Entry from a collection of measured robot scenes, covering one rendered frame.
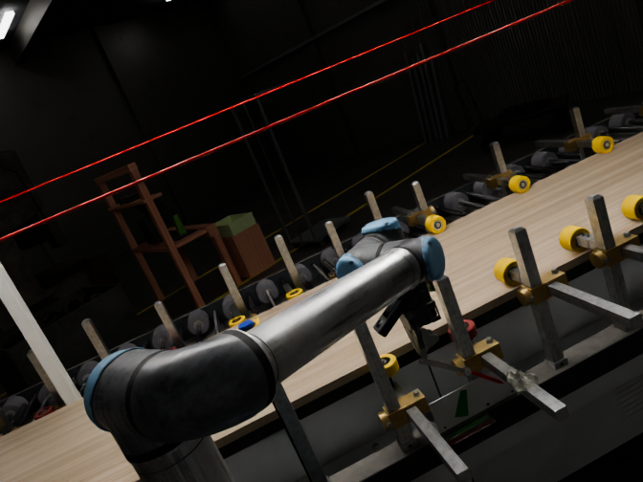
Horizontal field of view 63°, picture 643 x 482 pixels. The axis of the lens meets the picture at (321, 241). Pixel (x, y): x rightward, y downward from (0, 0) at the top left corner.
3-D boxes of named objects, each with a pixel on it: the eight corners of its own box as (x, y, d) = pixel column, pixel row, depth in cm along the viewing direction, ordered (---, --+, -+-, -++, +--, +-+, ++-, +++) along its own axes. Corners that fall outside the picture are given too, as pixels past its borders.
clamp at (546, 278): (571, 288, 146) (566, 273, 145) (530, 309, 144) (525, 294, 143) (556, 282, 152) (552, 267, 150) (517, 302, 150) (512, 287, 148)
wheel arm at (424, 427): (475, 481, 115) (469, 466, 114) (461, 489, 115) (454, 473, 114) (399, 391, 157) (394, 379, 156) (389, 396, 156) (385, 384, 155)
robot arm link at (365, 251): (366, 255, 106) (394, 230, 115) (324, 261, 114) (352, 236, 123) (383, 295, 109) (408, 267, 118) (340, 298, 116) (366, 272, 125)
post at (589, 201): (639, 339, 157) (603, 192, 144) (630, 344, 156) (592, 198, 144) (630, 335, 160) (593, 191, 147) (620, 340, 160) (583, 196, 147)
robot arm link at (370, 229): (351, 232, 123) (371, 215, 130) (369, 279, 126) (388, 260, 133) (384, 227, 116) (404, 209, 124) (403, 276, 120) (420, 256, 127)
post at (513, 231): (568, 373, 153) (524, 225, 140) (559, 378, 152) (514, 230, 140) (561, 368, 156) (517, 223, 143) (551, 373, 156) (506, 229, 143)
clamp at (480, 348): (504, 358, 145) (498, 342, 144) (462, 380, 143) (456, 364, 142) (493, 350, 151) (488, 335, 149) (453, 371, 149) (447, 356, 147)
